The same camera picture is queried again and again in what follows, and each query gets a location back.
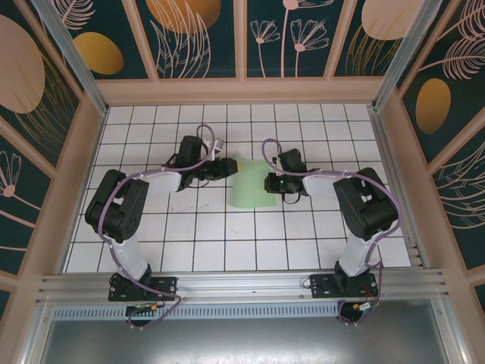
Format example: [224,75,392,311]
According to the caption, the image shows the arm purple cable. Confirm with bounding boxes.
[97,124,216,330]
[261,139,403,327]

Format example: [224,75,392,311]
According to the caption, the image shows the aluminium mounting rail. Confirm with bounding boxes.
[36,268,450,304]

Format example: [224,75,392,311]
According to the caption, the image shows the small controller board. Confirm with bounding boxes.
[127,302,164,315]
[350,300,381,312]

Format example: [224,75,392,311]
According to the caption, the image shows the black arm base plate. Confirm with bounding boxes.
[309,273,378,300]
[108,275,179,303]

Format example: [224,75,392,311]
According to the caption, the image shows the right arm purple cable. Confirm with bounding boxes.
[261,139,403,327]

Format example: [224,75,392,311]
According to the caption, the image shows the light green cloth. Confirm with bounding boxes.
[228,149,277,210]

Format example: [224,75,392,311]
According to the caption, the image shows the slotted grey cable duct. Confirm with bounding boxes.
[52,303,342,320]

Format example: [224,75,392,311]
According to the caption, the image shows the grey metal sheet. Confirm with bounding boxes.
[22,297,465,364]

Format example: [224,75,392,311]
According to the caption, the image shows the aluminium corner post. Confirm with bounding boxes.
[32,0,109,115]
[373,0,437,111]

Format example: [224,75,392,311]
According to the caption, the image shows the aluminium side rail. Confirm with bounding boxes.
[369,108,424,270]

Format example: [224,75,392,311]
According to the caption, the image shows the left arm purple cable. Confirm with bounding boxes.
[97,124,216,330]

